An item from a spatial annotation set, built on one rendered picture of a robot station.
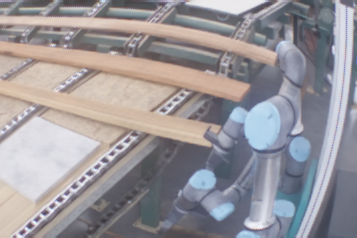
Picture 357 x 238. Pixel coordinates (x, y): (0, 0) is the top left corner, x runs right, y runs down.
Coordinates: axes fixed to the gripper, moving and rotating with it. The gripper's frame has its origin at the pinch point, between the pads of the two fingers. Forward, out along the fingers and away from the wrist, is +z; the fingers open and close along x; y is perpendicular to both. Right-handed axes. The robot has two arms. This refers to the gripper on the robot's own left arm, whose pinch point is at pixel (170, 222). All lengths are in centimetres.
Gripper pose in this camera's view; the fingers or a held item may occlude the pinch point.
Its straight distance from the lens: 193.3
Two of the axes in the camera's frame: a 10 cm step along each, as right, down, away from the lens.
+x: -4.5, 4.8, -7.5
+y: -8.1, -5.7, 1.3
